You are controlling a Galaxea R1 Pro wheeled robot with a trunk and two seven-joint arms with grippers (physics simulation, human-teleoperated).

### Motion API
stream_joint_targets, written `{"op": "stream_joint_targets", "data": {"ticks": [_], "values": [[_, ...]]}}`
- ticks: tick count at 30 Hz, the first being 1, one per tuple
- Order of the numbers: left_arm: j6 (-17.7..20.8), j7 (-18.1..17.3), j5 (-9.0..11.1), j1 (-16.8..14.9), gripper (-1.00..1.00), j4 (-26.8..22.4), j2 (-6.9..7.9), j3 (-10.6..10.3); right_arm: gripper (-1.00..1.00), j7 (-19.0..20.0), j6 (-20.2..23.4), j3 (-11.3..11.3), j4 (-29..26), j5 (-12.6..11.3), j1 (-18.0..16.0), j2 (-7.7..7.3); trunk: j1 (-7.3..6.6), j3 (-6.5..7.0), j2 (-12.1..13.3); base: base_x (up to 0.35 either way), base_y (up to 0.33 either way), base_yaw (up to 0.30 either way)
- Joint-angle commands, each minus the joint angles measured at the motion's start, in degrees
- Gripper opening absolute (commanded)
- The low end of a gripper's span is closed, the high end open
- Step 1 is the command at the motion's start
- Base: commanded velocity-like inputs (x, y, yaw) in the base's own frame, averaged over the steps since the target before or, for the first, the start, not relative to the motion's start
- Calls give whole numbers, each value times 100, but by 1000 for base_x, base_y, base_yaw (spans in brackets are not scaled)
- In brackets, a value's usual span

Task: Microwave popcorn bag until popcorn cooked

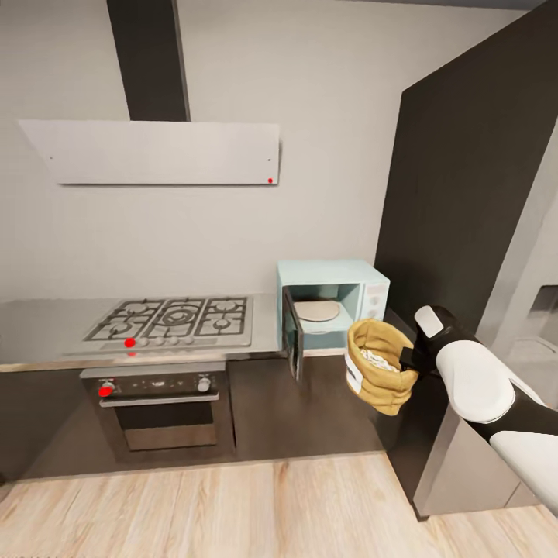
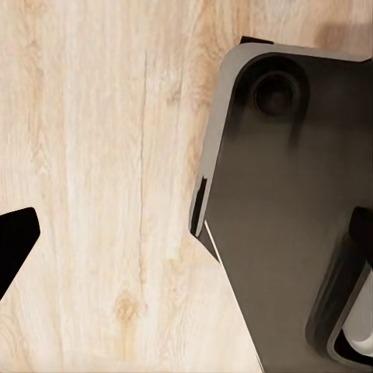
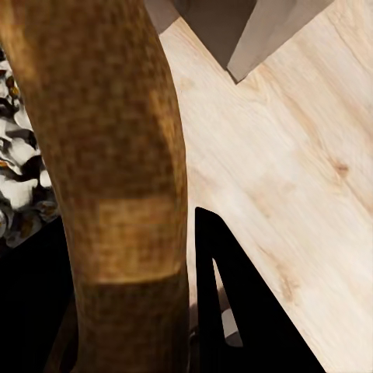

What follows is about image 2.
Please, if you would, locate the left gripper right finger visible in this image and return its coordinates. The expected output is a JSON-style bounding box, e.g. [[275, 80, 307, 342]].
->
[[348, 207, 373, 270]]

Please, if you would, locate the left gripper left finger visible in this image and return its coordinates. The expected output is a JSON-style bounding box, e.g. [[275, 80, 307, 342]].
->
[[0, 207, 40, 299]]

